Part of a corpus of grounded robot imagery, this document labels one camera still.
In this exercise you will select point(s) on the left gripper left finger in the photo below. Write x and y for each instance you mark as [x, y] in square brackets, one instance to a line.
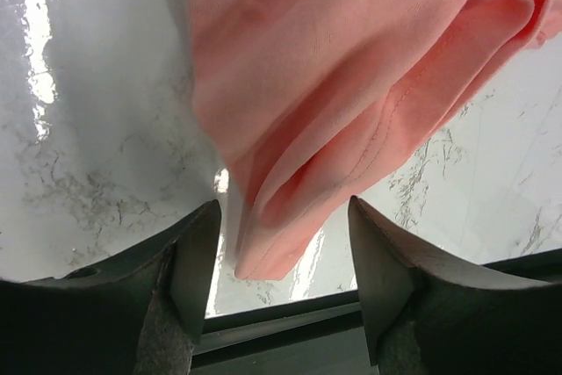
[140, 311]

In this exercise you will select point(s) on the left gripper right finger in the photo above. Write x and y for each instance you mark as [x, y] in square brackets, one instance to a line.
[426, 311]

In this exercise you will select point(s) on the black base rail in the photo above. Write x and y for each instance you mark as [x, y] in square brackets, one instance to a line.
[324, 335]

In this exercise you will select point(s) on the pink t shirt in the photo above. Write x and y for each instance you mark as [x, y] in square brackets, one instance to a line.
[310, 102]

